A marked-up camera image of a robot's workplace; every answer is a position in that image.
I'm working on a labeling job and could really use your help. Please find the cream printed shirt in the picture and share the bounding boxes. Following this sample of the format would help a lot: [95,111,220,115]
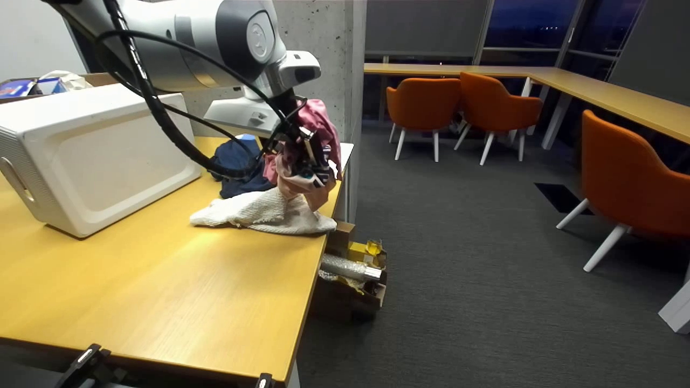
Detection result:
[278,174,334,211]

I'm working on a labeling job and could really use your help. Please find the pink clothing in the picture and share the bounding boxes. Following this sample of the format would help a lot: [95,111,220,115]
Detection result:
[262,96,340,187]

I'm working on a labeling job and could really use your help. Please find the white towel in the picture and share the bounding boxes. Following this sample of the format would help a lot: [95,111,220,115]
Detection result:
[190,187,336,235]

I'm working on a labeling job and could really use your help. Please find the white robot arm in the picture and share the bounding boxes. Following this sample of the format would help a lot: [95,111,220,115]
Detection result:
[114,0,321,96]

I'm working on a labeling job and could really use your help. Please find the navy blue clothing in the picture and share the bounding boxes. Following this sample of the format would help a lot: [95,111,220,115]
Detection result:
[211,135,271,198]

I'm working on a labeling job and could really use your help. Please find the white paper sheet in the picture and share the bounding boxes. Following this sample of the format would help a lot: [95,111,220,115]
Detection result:
[339,142,353,179]

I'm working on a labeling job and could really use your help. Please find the metal cylinder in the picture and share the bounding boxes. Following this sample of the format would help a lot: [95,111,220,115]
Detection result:
[321,254,381,283]

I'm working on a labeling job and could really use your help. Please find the left orange chair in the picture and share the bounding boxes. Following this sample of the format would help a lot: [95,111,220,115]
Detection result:
[386,78,458,160]

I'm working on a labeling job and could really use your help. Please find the orange chair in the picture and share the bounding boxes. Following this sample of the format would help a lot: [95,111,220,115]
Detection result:
[386,78,458,160]
[556,110,690,272]
[456,71,540,164]

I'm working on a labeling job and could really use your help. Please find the middle orange chair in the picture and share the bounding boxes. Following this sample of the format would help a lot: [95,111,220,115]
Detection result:
[456,71,540,164]

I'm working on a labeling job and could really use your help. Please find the white plastic bin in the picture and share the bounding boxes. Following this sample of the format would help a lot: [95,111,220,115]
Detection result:
[0,85,200,238]

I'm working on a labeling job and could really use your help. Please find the right orange chair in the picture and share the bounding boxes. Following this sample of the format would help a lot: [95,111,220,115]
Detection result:
[556,110,690,272]

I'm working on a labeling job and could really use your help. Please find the black clamp at table edge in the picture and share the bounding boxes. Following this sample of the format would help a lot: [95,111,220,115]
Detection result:
[53,342,109,388]

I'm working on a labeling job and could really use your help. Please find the items on back table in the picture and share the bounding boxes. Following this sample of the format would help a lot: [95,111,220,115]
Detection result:
[0,71,91,104]

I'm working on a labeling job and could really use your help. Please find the long wooden desk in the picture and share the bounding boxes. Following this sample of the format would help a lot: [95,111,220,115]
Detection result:
[364,63,690,148]

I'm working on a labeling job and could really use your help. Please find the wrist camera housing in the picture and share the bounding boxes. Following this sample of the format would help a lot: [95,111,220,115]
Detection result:
[204,96,278,135]

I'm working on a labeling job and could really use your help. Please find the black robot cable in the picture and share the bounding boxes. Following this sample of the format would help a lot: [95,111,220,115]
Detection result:
[98,0,303,179]

